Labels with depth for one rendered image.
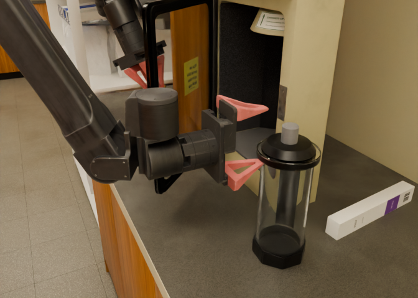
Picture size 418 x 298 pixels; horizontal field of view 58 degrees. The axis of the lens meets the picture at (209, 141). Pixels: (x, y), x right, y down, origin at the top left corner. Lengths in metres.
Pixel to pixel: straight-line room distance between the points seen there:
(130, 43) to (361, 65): 0.68
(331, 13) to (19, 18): 0.52
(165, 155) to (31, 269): 1.80
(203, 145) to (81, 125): 0.17
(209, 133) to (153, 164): 0.10
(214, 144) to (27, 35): 0.28
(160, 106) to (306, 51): 0.35
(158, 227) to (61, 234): 1.64
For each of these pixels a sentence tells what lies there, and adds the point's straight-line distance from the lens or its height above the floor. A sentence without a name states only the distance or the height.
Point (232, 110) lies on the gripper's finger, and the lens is 0.54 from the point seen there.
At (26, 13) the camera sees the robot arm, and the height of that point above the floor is 1.40.
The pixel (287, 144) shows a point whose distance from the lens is 0.64.
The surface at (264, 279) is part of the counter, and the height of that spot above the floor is 0.94.
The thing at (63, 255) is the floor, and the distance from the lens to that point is 2.30.
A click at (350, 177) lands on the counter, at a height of 0.94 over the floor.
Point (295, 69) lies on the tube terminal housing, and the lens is 0.75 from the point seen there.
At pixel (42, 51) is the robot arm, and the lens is 0.53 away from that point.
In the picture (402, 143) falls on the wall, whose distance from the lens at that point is 1.15.
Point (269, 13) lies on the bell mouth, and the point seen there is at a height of 1.36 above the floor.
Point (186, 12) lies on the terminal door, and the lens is 0.85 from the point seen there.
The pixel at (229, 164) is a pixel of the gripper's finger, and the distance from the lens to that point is 0.64.
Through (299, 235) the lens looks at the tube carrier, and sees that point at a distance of 0.72.
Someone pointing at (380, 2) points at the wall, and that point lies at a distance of 1.16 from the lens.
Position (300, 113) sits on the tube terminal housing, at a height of 1.18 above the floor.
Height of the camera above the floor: 1.46
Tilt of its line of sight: 26 degrees down
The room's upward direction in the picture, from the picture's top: straight up
